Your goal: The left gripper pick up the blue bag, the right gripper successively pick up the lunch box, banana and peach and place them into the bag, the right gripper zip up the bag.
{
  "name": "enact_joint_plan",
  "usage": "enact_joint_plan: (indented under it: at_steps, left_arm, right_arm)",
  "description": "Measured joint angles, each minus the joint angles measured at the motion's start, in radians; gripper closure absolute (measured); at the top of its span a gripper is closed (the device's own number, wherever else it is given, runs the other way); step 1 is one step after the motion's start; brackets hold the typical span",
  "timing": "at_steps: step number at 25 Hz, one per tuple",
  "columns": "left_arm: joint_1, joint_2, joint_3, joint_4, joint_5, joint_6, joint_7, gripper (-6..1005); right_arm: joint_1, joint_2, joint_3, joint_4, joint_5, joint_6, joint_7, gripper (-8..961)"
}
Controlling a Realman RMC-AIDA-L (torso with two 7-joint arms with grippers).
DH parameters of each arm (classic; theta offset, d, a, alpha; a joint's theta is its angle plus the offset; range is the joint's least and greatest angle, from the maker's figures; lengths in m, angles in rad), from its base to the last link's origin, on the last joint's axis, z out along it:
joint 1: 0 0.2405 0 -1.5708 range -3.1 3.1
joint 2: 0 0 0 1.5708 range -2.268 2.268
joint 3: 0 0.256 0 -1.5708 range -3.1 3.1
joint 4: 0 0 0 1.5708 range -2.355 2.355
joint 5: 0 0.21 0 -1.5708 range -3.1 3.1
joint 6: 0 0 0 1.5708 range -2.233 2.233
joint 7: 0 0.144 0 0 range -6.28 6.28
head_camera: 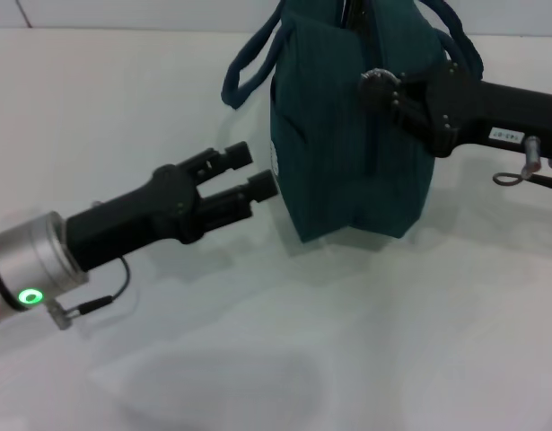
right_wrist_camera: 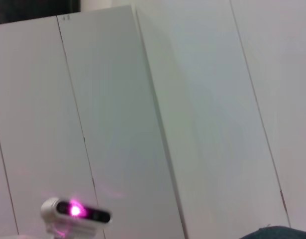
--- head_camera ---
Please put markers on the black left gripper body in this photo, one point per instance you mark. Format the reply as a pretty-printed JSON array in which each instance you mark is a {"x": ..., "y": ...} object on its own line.
[{"x": 136, "y": 215}]

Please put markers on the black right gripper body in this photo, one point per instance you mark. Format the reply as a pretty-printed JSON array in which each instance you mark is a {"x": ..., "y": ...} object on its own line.
[{"x": 491, "y": 112}]

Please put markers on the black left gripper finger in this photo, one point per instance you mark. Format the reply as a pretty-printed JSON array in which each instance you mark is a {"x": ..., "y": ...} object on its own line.
[
  {"x": 233, "y": 157},
  {"x": 239, "y": 195}
]

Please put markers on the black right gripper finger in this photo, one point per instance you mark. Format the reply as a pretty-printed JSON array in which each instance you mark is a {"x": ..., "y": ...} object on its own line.
[{"x": 383, "y": 90}]

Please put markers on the dark teal lunch bag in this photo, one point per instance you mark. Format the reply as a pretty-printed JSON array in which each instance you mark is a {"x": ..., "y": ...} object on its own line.
[{"x": 347, "y": 157}]

